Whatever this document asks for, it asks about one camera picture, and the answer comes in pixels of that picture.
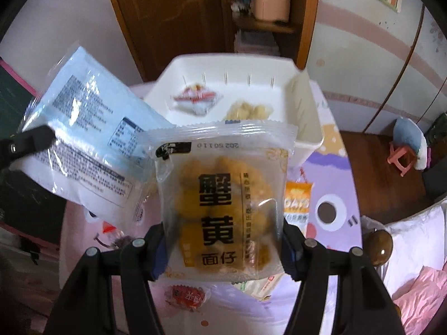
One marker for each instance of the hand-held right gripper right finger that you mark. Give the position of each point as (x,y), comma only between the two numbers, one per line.
(288,254)

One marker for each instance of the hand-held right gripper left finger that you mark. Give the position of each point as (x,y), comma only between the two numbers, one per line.
(160,254)

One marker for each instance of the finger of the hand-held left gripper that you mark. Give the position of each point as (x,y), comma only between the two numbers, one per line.
(31,141)

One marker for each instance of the blue and white snack packet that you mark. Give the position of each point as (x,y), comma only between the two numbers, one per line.
(87,111)

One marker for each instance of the clear yellow noodle snack packet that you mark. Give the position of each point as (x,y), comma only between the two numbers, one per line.
(216,199)

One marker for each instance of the white plastic bin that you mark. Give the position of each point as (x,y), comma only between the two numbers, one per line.
(307,111)

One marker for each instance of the red round snack packet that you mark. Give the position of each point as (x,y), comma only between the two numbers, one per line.
(185,296)

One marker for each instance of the orange snack packet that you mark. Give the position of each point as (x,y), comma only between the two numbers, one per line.
(297,199)

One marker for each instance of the brown round object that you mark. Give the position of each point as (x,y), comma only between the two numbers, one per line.
(379,246)

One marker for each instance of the cartoon printed table cover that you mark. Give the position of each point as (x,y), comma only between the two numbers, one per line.
(331,167)

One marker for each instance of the white pillow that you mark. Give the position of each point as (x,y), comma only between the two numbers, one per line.
(415,237)

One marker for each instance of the pink blanket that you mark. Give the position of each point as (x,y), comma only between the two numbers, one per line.
(422,296)

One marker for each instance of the pale yellow snack packet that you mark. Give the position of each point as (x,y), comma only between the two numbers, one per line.
(244,110)

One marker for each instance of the red and white snack packet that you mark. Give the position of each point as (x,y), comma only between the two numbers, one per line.
(195,97)

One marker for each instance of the pink stool with cushion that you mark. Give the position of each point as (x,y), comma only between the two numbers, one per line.
(407,132)

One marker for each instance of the brown wooden door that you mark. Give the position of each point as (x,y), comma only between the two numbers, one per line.
(167,24)

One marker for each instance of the white wardrobe with pink stripe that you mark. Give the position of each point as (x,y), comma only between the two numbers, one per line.
(366,69)

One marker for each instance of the lilac storage box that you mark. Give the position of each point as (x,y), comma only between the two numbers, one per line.
(255,43)

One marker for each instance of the pink storage container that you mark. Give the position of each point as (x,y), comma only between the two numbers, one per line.
(270,7)

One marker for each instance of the green chalkboard with pink frame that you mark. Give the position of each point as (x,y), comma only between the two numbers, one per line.
(14,97)

